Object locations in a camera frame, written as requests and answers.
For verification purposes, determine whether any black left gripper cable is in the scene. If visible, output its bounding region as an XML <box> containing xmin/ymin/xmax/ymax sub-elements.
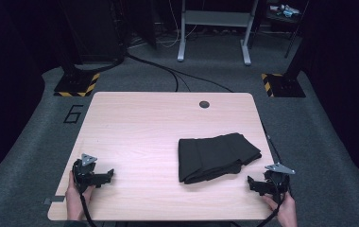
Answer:
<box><xmin>78</xmin><ymin>188</ymin><xmax>98</xmax><ymax>227</ymax></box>

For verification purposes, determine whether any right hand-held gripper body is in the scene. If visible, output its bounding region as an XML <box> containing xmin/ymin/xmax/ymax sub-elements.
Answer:
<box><xmin>264</xmin><ymin>163</ymin><xmax>296</xmax><ymax>203</ymax></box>

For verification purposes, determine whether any dark garment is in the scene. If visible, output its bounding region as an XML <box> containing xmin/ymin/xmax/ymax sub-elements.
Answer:
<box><xmin>178</xmin><ymin>132</ymin><xmax>263</xmax><ymax>185</ymax></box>

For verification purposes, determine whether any white floor cable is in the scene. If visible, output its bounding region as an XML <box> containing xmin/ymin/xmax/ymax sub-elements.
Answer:
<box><xmin>155</xmin><ymin>0</ymin><xmax>198</xmax><ymax>49</ymax></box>

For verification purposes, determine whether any black shelf with clutter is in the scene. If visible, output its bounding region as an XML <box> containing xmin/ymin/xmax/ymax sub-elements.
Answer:
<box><xmin>259</xmin><ymin>0</ymin><xmax>309</xmax><ymax>60</ymax></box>

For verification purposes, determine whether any person's right hand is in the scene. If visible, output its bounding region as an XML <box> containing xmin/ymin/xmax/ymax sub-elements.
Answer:
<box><xmin>262</xmin><ymin>191</ymin><xmax>299</xmax><ymax>227</ymax></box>

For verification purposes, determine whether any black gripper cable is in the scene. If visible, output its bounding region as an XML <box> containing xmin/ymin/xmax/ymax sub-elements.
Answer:
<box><xmin>256</xmin><ymin>122</ymin><xmax>293</xmax><ymax>227</ymax></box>
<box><xmin>78</xmin><ymin>188</ymin><xmax>98</xmax><ymax>227</ymax></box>

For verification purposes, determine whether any white metal desk frame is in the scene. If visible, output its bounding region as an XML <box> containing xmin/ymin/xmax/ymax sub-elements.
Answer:
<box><xmin>177</xmin><ymin>0</ymin><xmax>260</xmax><ymax>66</ymax></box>

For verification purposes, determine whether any dark cabinet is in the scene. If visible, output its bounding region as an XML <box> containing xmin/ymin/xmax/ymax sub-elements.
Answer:
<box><xmin>58</xmin><ymin>0</ymin><xmax>128</xmax><ymax>65</ymax></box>

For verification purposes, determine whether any black floor cable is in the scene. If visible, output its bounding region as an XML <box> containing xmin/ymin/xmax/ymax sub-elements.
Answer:
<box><xmin>126</xmin><ymin>52</ymin><xmax>234</xmax><ymax>94</ymax></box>

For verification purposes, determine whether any grey tape strip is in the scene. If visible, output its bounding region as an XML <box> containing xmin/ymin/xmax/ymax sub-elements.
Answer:
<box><xmin>43</xmin><ymin>195</ymin><xmax>66</xmax><ymax>205</ymax></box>

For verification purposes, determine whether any person's left hand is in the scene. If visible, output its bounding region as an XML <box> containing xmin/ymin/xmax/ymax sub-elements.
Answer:
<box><xmin>65</xmin><ymin>171</ymin><xmax>95</xmax><ymax>221</ymax></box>

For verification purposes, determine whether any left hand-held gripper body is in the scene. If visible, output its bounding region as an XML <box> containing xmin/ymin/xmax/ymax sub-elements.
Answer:
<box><xmin>72</xmin><ymin>153</ymin><xmax>106</xmax><ymax>194</ymax></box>

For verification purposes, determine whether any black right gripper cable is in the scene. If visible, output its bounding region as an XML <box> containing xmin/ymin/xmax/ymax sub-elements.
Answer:
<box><xmin>256</xmin><ymin>122</ymin><xmax>293</xmax><ymax>227</ymax></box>

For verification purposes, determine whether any black yellow striped stand base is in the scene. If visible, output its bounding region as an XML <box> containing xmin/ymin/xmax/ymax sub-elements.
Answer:
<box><xmin>261</xmin><ymin>73</ymin><xmax>307</xmax><ymax>98</ymax></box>
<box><xmin>53</xmin><ymin>72</ymin><xmax>101</xmax><ymax>98</ymax></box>

